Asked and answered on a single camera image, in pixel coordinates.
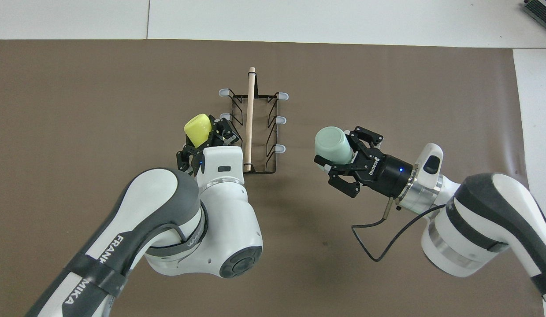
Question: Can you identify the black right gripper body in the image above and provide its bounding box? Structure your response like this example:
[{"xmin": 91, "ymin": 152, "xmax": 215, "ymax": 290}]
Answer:
[{"xmin": 354, "ymin": 151, "xmax": 415, "ymax": 199}]

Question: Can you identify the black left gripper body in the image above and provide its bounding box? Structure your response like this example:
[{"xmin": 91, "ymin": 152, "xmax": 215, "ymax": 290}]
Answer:
[{"xmin": 194, "ymin": 148, "xmax": 206, "ymax": 177}]

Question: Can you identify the yellow plastic cup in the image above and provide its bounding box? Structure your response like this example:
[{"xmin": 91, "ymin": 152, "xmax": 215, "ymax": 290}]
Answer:
[{"xmin": 184, "ymin": 114, "xmax": 212, "ymax": 149}]

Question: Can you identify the pale green plastic cup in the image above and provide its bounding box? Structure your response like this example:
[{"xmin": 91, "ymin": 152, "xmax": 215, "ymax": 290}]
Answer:
[{"xmin": 315, "ymin": 127, "xmax": 355, "ymax": 164}]

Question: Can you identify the brown paper table mat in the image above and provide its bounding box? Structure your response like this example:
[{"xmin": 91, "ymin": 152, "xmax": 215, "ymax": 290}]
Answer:
[{"xmin": 0, "ymin": 39, "xmax": 546, "ymax": 317}]

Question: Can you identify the grey ribbed device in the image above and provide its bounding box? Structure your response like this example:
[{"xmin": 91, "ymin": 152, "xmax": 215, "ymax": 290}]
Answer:
[{"xmin": 522, "ymin": 0, "xmax": 546, "ymax": 25}]

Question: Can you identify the black wire cup rack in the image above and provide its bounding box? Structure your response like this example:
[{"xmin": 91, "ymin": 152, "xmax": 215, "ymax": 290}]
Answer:
[{"xmin": 218, "ymin": 67, "xmax": 290, "ymax": 175}]

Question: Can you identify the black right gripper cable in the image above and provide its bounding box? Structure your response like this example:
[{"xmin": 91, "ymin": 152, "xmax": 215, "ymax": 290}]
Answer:
[{"xmin": 351, "ymin": 197, "xmax": 452, "ymax": 262}]

